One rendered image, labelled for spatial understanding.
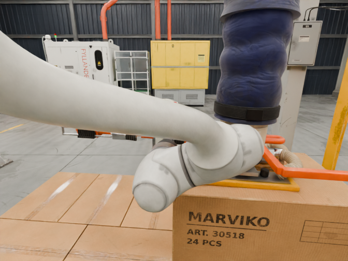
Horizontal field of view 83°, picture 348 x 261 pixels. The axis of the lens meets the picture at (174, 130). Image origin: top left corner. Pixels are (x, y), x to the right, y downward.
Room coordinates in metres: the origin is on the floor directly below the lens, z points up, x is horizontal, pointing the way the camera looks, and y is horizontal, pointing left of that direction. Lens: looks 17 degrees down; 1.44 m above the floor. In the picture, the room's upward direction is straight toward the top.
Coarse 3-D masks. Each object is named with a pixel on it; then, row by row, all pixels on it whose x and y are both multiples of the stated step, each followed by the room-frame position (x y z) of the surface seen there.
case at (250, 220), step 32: (192, 192) 0.54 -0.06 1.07; (224, 192) 0.55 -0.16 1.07; (256, 192) 0.55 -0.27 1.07; (288, 192) 0.55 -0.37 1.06; (320, 192) 0.55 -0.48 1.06; (192, 224) 0.53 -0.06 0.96; (224, 224) 0.52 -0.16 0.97; (256, 224) 0.51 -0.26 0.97; (288, 224) 0.50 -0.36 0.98; (320, 224) 0.49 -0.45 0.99; (192, 256) 0.53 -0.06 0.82; (224, 256) 0.52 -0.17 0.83; (256, 256) 0.51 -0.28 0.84; (288, 256) 0.50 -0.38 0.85; (320, 256) 0.49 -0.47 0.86
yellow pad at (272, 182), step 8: (264, 168) 0.62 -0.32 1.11; (240, 176) 0.61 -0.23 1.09; (248, 176) 0.61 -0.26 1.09; (264, 176) 0.60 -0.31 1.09; (272, 176) 0.61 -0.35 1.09; (208, 184) 0.59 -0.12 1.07; (216, 184) 0.58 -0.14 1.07; (224, 184) 0.58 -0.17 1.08; (232, 184) 0.58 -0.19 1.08; (240, 184) 0.57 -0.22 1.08; (248, 184) 0.57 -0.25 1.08; (256, 184) 0.57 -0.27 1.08; (264, 184) 0.57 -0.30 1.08; (272, 184) 0.57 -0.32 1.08; (280, 184) 0.57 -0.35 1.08; (288, 184) 0.57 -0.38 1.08; (296, 184) 0.57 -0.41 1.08
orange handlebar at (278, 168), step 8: (144, 136) 0.73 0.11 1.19; (272, 136) 0.72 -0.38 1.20; (280, 136) 0.71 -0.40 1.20; (264, 152) 0.56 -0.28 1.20; (272, 160) 0.50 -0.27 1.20; (272, 168) 0.48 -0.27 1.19; (280, 168) 0.45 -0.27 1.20; (288, 168) 0.45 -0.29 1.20; (296, 168) 0.45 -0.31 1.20; (304, 168) 0.45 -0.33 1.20; (288, 176) 0.44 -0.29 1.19; (296, 176) 0.44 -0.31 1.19; (304, 176) 0.44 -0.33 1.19; (312, 176) 0.44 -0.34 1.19; (320, 176) 0.43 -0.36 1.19; (328, 176) 0.43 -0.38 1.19; (336, 176) 0.43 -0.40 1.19; (344, 176) 0.43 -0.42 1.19
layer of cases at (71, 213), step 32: (32, 192) 1.31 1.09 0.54; (64, 192) 1.31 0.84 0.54; (96, 192) 1.31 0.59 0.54; (128, 192) 1.31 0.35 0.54; (0, 224) 0.98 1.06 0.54; (32, 224) 0.98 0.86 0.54; (64, 224) 0.98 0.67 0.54; (96, 224) 0.98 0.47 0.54; (128, 224) 0.98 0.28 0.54; (160, 224) 0.98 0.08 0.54; (0, 256) 0.76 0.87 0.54; (32, 256) 0.76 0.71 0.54; (64, 256) 0.76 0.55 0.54; (96, 256) 0.76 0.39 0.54; (128, 256) 0.76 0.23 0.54; (160, 256) 0.76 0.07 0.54
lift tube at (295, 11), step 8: (224, 0) 0.72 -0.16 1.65; (232, 0) 0.67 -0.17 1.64; (240, 0) 0.64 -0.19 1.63; (248, 0) 0.62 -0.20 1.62; (256, 0) 0.61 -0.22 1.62; (264, 0) 0.60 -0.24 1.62; (272, 0) 0.60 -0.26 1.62; (280, 0) 0.60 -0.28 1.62; (288, 0) 0.61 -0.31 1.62; (296, 0) 0.62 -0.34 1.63; (224, 8) 0.71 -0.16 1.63; (232, 8) 0.65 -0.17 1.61; (240, 8) 0.63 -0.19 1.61; (248, 8) 0.62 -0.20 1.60; (256, 8) 0.61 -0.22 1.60; (264, 8) 0.61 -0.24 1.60; (272, 8) 0.60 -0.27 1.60; (280, 8) 0.60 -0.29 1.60; (288, 8) 0.60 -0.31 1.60; (296, 8) 0.62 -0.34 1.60; (224, 16) 0.70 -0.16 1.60; (296, 16) 0.67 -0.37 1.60
